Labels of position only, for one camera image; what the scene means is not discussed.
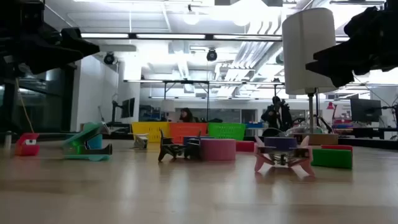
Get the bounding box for light blue tape roll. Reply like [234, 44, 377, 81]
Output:
[88, 133, 104, 151]

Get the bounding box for green mini stapler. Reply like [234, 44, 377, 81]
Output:
[311, 148, 354, 170]

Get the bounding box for black aluminium table frame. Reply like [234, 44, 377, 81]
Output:
[0, 132, 398, 151]

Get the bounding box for purple tape roll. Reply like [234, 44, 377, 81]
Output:
[264, 136, 299, 152]

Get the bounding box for white shade table lamp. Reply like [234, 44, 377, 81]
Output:
[282, 7, 340, 146]

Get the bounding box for black monitor on arm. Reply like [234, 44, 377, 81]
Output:
[111, 97, 136, 124]

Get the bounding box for yellow hanging cable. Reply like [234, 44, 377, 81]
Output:
[14, 77, 35, 134]

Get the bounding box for person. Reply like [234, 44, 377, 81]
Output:
[178, 107, 196, 123]
[260, 95, 294, 132]

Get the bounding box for black computer monitor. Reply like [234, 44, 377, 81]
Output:
[349, 98, 382, 123]

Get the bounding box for pink tape roll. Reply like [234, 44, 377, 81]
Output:
[200, 138, 237, 162]

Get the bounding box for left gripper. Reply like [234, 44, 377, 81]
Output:
[0, 0, 100, 75]

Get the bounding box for orange plastic basket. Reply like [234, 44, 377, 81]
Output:
[169, 122, 208, 144]

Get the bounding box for green plastic basket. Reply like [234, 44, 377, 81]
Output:
[207, 122, 247, 141]

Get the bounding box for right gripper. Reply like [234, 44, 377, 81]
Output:
[306, 0, 398, 88]

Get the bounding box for black background station frame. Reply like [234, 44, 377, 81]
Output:
[161, 79, 285, 123]

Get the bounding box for teal staple remover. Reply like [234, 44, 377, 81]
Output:
[61, 121, 113, 162]

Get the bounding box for dark blue tape roll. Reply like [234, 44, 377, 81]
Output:
[182, 135, 215, 146]

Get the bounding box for small grey cylinder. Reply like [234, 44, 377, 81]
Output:
[3, 130, 13, 149]

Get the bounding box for yellow plastic basket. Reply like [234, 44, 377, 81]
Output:
[131, 121, 170, 144]

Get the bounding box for grey staple remover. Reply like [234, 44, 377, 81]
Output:
[129, 133, 150, 151]

